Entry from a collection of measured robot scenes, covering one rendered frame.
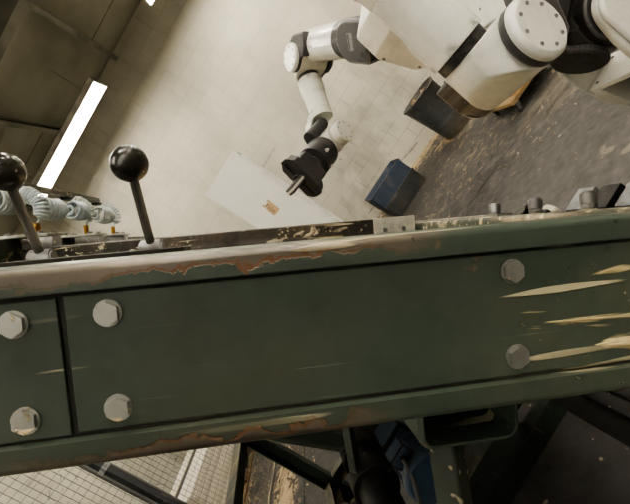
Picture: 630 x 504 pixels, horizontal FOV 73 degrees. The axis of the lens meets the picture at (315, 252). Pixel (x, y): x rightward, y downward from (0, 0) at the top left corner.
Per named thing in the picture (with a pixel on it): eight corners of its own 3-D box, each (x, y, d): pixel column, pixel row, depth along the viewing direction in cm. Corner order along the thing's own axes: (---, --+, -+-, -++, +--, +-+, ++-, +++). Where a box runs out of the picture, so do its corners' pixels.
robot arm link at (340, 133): (320, 175, 120) (335, 155, 128) (344, 156, 113) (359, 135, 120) (292, 145, 118) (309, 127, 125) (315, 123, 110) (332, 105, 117)
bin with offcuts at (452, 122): (481, 104, 481) (435, 70, 474) (454, 143, 488) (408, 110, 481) (464, 111, 532) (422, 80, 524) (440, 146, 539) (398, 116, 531)
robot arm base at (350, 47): (392, 56, 110) (377, 11, 106) (426, 39, 98) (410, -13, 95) (347, 76, 104) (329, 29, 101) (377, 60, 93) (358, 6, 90)
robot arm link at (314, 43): (282, 29, 121) (324, 16, 103) (320, 32, 127) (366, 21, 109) (283, 73, 125) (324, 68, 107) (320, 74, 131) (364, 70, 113)
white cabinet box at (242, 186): (386, 251, 485) (232, 150, 460) (357, 292, 493) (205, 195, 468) (377, 242, 545) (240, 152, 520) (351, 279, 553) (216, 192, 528)
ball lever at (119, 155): (168, 264, 48) (140, 150, 41) (134, 267, 48) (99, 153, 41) (173, 247, 51) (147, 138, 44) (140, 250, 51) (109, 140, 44)
